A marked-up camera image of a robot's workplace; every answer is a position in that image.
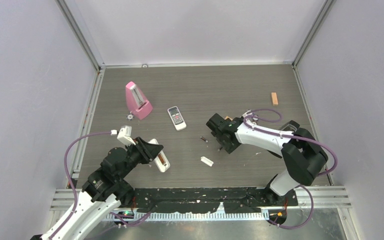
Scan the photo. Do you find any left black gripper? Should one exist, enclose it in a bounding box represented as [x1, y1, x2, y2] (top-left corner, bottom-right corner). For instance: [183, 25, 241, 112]
[116, 136, 163, 181]

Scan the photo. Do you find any large white remote control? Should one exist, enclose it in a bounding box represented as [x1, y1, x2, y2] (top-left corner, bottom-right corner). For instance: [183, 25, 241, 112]
[153, 150, 171, 173]

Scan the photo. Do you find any white battery cover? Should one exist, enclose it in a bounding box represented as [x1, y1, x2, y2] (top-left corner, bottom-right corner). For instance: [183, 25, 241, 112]
[200, 156, 214, 167]

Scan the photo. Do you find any small white remote control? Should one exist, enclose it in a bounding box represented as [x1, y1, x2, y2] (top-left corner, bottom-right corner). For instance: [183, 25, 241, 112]
[167, 106, 187, 131]

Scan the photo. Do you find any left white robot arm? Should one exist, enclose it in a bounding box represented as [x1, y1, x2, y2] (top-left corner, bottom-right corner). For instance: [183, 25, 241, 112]
[32, 137, 164, 240]

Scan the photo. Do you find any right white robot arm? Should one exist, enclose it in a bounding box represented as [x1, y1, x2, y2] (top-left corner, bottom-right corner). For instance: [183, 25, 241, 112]
[206, 113, 328, 205]

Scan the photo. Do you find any blue white poker chip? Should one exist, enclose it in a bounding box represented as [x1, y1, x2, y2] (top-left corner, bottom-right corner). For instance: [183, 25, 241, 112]
[126, 114, 135, 121]

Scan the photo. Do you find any pink metronome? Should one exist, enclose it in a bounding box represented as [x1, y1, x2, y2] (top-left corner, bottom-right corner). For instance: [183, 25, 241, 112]
[125, 81, 153, 120]

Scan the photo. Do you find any small wooden block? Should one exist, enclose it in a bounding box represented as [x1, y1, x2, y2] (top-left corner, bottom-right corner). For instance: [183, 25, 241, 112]
[270, 92, 279, 106]

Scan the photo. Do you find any black metronome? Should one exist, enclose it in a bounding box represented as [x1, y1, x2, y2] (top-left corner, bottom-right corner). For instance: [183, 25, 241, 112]
[279, 120, 300, 132]

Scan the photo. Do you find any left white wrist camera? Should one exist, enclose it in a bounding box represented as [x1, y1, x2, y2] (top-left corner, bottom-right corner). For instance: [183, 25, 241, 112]
[110, 125, 136, 147]

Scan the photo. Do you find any white slotted cable duct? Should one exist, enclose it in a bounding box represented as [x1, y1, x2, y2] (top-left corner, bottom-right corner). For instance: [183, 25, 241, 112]
[98, 209, 270, 223]

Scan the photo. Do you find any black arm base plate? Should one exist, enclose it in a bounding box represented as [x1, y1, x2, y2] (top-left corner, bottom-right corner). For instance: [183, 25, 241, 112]
[119, 186, 298, 214]

